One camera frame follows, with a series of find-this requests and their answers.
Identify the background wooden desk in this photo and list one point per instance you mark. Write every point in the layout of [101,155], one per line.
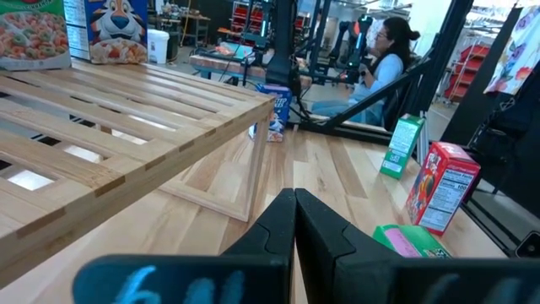
[194,25]

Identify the silver aluminium bar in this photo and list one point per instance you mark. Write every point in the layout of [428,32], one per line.
[423,143]

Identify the small black camera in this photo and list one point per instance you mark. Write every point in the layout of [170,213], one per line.
[529,247]

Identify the black office chair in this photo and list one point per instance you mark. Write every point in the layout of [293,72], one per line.
[403,105]

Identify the background black robot arm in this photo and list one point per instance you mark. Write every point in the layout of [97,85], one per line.
[358,46]

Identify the red storage rack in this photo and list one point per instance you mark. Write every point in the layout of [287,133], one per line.
[240,17]

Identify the red storage cart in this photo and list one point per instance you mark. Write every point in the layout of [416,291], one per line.
[468,72]

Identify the person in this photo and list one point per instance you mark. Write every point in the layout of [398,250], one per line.
[384,72]

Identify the wooden table with blue legs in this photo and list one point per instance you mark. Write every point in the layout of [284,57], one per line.
[219,65]

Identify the colourful floral cloth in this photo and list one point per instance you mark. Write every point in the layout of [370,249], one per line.
[514,46]

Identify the white bin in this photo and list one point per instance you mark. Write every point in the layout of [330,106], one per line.
[158,46]

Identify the green Apple Jacks cereal box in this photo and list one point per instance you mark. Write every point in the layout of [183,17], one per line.
[401,148]
[405,240]
[29,38]

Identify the black metal table frame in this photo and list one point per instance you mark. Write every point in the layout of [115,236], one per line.
[367,98]

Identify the red Froot Loops cereal box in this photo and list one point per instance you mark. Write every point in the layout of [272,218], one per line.
[439,190]

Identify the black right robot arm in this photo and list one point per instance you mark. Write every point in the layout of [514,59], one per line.
[284,34]

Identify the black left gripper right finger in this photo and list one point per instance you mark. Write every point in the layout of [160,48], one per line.
[337,270]

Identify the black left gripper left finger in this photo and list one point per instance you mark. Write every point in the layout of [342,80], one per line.
[253,270]

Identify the blue Frosted Flakes cereal box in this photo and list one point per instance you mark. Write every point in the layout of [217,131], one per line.
[118,29]
[274,114]

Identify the wooden slatted shelf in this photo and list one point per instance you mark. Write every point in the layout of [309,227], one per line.
[126,126]

